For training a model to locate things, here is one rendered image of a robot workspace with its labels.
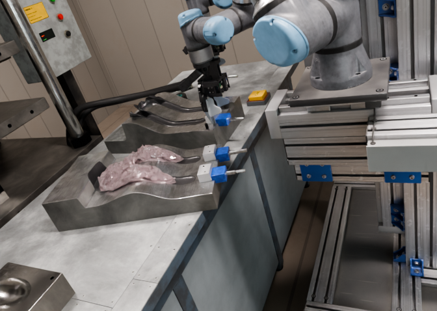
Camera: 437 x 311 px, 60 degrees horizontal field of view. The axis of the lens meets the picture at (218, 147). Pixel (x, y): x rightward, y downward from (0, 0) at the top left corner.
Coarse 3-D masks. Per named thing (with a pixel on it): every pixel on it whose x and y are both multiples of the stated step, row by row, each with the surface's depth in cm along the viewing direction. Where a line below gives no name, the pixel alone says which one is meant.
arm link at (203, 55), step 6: (204, 48) 114; (210, 48) 116; (192, 54) 115; (198, 54) 114; (204, 54) 115; (210, 54) 116; (192, 60) 117; (198, 60) 115; (204, 60) 115; (210, 60) 117
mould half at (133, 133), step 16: (160, 96) 154; (176, 96) 154; (160, 112) 144; (176, 112) 146; (192, 112) 144; (224, 112) 134; (240, 112) 144; (128, 128) 139; (144, 128) 136; (160, 128) 137; (176, 128) 135; (192, 128) 130; (224, 128) 132; (112, 144) 148; (128, 144) 144; (144, 144) 141; (176, 144) 134; (192, 144) 131; (208, 144) 129; (224, 144) 132
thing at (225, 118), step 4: (216, 116) 128; (220, 116) 128; (224, 116) 127; (228, 116) 128; (208, 120) 129; (216, 120) 128; (220, 120) 127; (224, 120) 126; (228, 120) 128; (232, 120) 127; (220, 124) 128; (224, 124) 127; (228, 124) 128
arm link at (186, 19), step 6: (186, 12) 111; (192, 12) 109; (198, 12) 110; (180, 18) 110; (186, 18) 109; (192, 18) 109; (180, 24) 112; (186, 24) 110; (192, 24) 117; (186, 30) 111; (186, 36) 113; (192, 36) 110; (186, 42) 114; (192, 42) 113; (198, 42) 111; (192, 48) 114; (198, 48) 114
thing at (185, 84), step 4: (192, 72) 120; (196, 72) 119; (200, 72) 119; (188, 76) 122; (192, 76) 121; (196, 76) 120; (184, 80) 123; (188, 80) 123; (192, 80) 122; (180, 84) 125; (184, 84) 124; (188, 84) 123; (180, 88) 126; (184, 88) 125; (188, 88) 126
